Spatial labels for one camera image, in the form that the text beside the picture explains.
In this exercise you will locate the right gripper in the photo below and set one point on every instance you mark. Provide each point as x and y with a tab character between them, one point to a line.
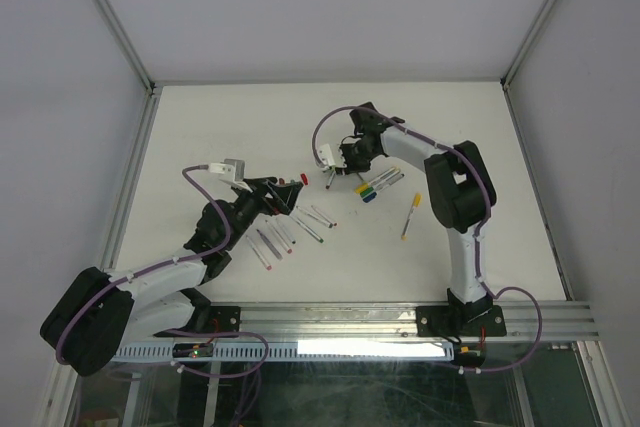
349	168

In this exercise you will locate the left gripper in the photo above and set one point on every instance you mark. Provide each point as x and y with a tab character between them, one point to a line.
282	196

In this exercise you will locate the black cap whiteboard marker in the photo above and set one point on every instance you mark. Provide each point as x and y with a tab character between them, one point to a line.
286	231

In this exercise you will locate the translucent grey highlighter pen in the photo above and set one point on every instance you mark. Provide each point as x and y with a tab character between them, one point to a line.
269	245

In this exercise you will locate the magenta cap acrylic marker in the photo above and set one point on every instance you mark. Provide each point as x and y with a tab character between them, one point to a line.
262	258

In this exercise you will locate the green cap rainbow marker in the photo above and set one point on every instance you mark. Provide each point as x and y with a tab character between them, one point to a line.
307	229

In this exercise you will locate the pink cap acrylic marker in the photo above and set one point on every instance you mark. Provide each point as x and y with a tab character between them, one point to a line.
280	237

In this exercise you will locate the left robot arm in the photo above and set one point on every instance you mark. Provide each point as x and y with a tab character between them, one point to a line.
100	313

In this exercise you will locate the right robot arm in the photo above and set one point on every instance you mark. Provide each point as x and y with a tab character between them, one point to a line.
460	191

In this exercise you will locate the blue cap marker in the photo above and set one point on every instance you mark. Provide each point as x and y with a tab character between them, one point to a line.
385	188

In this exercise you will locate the yellow cap long marker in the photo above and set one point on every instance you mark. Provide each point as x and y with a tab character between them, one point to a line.
414	206

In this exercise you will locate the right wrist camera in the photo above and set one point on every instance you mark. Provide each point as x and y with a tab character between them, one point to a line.
326	157

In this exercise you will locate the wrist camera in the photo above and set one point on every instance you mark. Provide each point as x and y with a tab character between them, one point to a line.
326	157
230	171

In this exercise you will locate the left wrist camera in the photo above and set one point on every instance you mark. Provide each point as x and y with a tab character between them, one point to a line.
230	171

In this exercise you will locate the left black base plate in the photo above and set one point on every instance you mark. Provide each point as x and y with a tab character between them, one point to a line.
215	319

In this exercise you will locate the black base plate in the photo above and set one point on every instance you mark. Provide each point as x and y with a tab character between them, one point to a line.
215	319
442	321

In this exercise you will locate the grey slotted cable duct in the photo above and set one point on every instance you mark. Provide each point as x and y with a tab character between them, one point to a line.
303	350

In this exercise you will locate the left aluminium frame post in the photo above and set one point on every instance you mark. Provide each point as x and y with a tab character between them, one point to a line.
116	28

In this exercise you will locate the aluminium frame post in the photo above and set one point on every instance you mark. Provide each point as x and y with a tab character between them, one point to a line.
534	31
116	28

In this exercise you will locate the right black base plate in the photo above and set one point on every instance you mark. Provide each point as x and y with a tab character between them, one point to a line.
442	321

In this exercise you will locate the right aluminium frame post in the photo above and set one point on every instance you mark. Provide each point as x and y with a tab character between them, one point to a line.
534	31

